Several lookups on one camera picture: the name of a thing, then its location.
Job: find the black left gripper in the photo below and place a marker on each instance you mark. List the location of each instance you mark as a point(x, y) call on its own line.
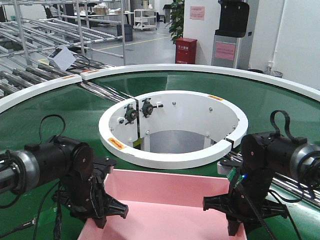
point(86, 198)

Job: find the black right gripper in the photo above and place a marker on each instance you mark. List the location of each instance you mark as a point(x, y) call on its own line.
point(246, 203)

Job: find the white wheeled cart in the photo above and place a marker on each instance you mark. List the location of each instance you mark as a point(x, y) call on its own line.
point(145, 19)

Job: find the grey cabinet with pink notice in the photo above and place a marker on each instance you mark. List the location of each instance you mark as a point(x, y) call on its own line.
point(225, 51)

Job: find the white control box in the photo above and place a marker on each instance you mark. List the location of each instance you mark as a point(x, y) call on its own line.
point(61, 58)

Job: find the green circuit board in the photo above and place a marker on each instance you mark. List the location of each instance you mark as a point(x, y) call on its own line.
point(235, 177)

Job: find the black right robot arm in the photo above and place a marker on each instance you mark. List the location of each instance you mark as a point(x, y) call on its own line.
point(264, 155)

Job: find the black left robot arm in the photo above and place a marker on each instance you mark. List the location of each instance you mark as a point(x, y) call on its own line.
point(72, 162)

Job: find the green potted plant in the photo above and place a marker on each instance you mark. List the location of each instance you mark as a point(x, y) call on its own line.
point(176, 28)

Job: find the red fire extinguisher box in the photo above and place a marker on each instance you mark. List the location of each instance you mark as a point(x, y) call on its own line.
point(185, 52)

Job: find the pink plastic bin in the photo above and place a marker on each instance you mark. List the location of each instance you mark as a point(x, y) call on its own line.
point(162, 206)

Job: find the metal roller rack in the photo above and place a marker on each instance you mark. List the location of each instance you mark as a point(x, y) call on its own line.
point(44, 35)

